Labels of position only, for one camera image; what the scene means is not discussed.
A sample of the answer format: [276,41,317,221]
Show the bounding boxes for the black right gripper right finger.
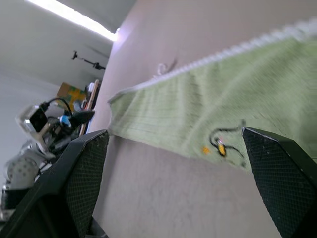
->
[241,126,317,238]

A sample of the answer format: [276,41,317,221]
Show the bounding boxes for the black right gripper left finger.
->
[0,129,110,238]

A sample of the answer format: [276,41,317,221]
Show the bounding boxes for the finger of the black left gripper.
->
[70,110,96,126]

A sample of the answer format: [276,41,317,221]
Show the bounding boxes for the green towel with white edge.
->
[107,16,317,175]

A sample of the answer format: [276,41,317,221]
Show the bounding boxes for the wooden board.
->
[78,79,102,136]

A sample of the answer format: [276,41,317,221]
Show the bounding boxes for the yellow green cardboard box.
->
[56,82,88,110]

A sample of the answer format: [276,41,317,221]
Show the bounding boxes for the long ceiling light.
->
[24,0,119,42]

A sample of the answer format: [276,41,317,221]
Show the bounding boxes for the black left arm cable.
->
[40,97,73,118]

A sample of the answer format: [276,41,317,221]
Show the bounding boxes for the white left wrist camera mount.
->
[15,105,50,152]

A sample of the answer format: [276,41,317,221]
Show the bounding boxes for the black wall-mounted camera arm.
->
[71,50,106,71]

